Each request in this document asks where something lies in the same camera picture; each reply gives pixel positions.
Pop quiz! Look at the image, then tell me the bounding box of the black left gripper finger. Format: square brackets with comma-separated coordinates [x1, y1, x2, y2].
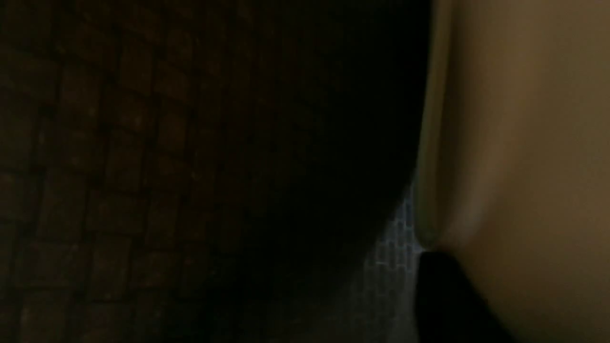
[416, 251, 516, 343]

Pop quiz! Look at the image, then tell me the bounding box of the white square rice plate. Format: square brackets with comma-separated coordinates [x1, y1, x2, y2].
[415, 0, 610, 343]

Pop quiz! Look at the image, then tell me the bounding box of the black serving tray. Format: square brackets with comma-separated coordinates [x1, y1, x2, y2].
[0, 0, 432, 343]

